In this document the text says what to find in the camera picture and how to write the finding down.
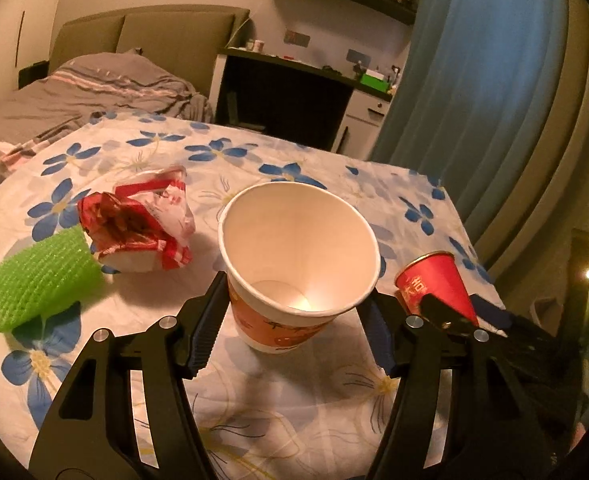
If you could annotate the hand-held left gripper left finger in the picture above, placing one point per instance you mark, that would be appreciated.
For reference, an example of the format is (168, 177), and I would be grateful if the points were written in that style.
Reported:
(207, 322)

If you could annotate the black bedside table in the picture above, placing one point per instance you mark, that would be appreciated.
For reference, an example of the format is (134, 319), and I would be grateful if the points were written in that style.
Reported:
(33, 74)

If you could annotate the red paper cup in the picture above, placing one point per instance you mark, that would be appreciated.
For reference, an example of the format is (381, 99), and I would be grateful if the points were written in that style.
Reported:
(424, 277)

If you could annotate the blue curtain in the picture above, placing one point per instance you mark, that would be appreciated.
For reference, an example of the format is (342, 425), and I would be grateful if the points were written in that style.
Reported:
(474, 85)

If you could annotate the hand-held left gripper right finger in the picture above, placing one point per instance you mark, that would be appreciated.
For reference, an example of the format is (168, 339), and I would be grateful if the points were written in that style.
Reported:
(377, 335)

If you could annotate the white wardrobe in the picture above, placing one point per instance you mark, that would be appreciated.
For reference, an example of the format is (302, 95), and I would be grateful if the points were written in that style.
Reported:
(4, 50)

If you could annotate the green box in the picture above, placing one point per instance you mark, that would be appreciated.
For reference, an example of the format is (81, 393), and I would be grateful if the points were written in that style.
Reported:
(373, 78)

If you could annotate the grey striped blanket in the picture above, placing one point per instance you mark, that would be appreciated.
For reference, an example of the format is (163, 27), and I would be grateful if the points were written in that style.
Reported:
(74, 90)

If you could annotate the wall socket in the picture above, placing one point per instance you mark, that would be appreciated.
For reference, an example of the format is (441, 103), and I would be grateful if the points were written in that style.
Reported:
(358, 55)
(297, 38)

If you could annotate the bed with grey headboard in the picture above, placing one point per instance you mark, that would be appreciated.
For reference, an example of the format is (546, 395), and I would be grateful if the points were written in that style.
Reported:
(174, 40)

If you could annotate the dark desk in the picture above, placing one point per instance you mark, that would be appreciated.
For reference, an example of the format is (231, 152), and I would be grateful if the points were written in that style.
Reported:
(284, 95)

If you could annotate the red and white plastic bag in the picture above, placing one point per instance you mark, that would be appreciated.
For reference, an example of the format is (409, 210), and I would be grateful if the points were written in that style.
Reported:
(134, 215)

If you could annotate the blue floral tablecloth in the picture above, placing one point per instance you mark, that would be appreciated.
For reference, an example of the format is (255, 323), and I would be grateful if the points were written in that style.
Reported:
(274, 165)

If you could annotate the green foam net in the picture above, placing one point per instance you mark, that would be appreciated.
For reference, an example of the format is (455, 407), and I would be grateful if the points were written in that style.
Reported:
(39, 280)

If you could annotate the white drawer cabinet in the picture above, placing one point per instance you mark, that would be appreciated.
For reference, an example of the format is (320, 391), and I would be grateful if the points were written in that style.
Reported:
(362, 120)

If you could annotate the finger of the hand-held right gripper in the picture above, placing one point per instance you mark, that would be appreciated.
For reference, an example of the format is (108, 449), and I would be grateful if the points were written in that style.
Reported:
(489, 309)
(447, 317)

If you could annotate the white paper cup orange print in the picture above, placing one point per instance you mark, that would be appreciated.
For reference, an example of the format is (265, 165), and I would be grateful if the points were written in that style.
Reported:
(299, 240)

